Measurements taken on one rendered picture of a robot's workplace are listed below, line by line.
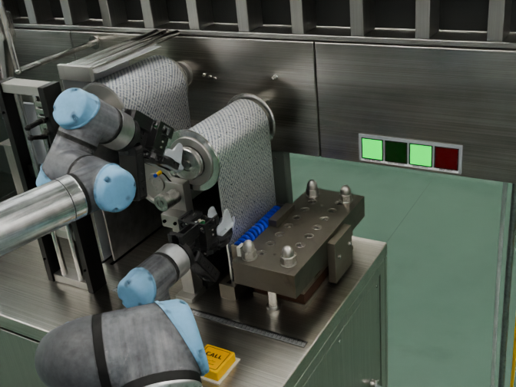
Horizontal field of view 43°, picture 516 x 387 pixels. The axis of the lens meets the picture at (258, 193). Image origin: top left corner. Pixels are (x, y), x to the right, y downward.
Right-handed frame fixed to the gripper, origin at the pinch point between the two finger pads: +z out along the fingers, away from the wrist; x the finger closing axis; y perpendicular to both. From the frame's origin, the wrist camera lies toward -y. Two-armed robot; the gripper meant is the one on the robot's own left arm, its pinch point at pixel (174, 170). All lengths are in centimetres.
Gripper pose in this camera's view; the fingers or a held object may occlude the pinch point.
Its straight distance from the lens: 146.8
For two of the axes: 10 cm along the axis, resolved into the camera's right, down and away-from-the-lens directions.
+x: -8.6, -1.5, 4.8
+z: 4.4, 2.4, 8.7
